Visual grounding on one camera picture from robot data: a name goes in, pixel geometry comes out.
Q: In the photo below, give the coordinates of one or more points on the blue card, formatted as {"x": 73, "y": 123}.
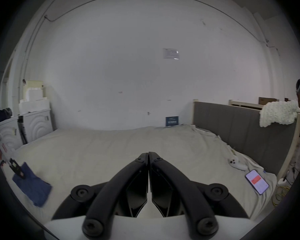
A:
{"x": 172, "y": 121}

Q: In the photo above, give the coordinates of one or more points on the white washing machine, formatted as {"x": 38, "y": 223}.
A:
{"x": 5, "y": 134}
{"x": 38, "y": 125}

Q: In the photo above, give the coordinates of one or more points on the phone with red screen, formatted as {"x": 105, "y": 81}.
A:
{"x": 257, "y": 181}

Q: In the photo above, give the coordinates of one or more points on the white knitted blanket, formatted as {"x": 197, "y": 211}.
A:
{"x": 277, "y": 112}

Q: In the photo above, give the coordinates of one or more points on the white power strip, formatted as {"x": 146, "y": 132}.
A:
{"x": 282, "y": 181}

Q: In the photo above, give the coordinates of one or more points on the dark blue garment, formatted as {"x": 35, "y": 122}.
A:
{"x": 33, "y": 186}

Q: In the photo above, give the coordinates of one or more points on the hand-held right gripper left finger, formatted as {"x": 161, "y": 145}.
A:
{"x": 107, "y": 196}

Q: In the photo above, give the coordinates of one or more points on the white hand controller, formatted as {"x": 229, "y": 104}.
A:
{"x": 237, "y": 163}

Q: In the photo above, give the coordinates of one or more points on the grey padded headboard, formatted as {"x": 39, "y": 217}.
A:
{"x": 227, "y": 124}

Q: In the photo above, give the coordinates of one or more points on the stack of white foam blocks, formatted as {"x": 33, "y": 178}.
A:
{"x": 33, "y": 99}

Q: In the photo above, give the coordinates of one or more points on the bed with beige sheet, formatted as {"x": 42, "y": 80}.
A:
{"x": 102, "y": 146}

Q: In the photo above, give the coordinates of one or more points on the brown carton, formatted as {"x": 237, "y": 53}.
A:
{"x": 267, "y": 100}

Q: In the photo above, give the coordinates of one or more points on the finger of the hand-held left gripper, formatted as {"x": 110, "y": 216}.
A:
{"x": 16, "y": 167}

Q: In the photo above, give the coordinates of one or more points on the dark bag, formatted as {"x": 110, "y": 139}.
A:
{"x": 0, "y": 115}

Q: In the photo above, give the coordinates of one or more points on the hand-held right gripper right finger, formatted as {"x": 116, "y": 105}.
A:
{"x": 190, "y": 196}

